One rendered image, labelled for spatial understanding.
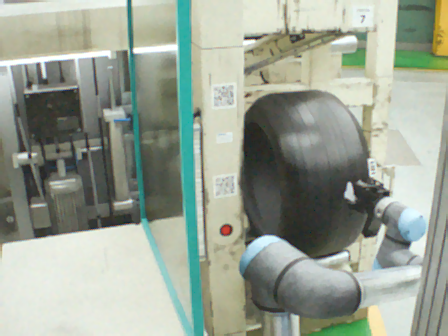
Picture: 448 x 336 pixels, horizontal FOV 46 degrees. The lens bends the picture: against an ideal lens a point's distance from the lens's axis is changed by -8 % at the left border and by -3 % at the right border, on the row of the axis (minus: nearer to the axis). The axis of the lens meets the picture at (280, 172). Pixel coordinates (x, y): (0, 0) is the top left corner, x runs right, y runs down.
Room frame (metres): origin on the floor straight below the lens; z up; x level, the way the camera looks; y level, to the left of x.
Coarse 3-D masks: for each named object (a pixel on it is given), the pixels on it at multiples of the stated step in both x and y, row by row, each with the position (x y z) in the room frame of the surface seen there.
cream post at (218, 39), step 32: (192, 0) 1.65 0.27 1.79; (224, 0) 1.58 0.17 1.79; (192, 32) 1.66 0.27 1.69; (224, 32) 1.58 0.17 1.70; (192, 64) 1.66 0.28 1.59; (224, 64) 1.58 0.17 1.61; (224, 128) 1.58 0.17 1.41; (224, 160) 1.58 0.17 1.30; (224, 224) 1.58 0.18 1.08; (224, 256) 1.58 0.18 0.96; (224, 288) 1.58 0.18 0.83; (224, 320) 1.58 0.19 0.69
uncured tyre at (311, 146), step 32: (288, 96) 1.74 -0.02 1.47; (320, 96) 1.76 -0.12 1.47; (256, 128) 1.98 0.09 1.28; (288, 128) 1.59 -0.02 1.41; (320, 128) 1.60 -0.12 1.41; (352, 128) 1.64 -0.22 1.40; (256, 160) 2.00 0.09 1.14; (288, 160) 1.53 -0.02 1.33; (320, 160) 1.53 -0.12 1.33; (352, 160) 1.57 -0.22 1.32; (256, 192) 1.95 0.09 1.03; (288, 192) 1.50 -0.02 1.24; (320, 192) 1.49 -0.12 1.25; (256, 224) 1.76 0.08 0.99; (288, 224) 1.50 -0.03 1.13; (320, 224) 1.49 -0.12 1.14; (352, 224) 1.54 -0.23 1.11
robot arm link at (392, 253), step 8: (384, 240) 1.22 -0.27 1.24; (392, 240) 1.20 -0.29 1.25; (384, 248) 1.20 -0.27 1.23; (392, 248) 1.19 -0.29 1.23; (400, 248) 1.19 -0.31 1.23; (408, 248) 1.20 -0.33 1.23; (376, 256) 1.21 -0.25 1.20; (384, 256) 1.19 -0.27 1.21; (392, 256) 1.18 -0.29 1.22; (400, 256) 1.17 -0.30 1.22; (408, 256) 1.16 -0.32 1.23; (376, 264) 1.20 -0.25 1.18; (384, 264) 1.18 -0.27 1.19; (392, 264) 1.17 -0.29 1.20; (400, 264) 1.15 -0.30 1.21
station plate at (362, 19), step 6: (354, 6) 2.05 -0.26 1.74; (360, 6) 2.06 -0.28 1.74; (366, 6) 2.07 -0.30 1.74; (372, 6) 2.08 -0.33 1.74; (354, 12) 2.05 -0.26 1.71; (360, 12) 2.06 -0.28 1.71; (366, 12) 2.07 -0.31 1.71; (372, 12) 2.08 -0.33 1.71; (354, 18) 2.05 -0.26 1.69; (360, 18) 2.06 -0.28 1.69; (366, 18) 2.07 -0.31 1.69; (372, 18) 2.08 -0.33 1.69; (354, 24) 2.05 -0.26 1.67; (360, 24) 2.06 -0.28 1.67; (366, 24) 2.07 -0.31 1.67; (372, 24) 2.08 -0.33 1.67
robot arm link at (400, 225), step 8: (392, 208) 1.26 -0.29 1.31; (400, 208) 1.25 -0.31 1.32; (408, 208) 1.24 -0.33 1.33; (384, 216) 1.27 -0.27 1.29; (392, 216) 1.24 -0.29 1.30; (400, 216) 1.22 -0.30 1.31; (408, 216) 1.20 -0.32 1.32; (416, 216) 1.20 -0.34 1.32; (424, 216) 1.21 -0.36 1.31; (384, 224) 1.27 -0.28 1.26; (392, 224) 1.23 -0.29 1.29; (400, 224) 1.20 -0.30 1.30; (408, 224) 1.19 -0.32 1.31; (416, 224) 1.19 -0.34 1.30; (424, 224) 1.20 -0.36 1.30; (392, 232) 1.21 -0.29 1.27; (400, 232) 1.19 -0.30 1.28; (408, 232) 1.18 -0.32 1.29; (416, 232) 1.19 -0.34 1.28; (424, 232) 1.20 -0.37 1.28; (400, 240) 1.20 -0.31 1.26; (408, 240) 1.19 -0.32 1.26; (416, 240) 1.19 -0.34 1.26
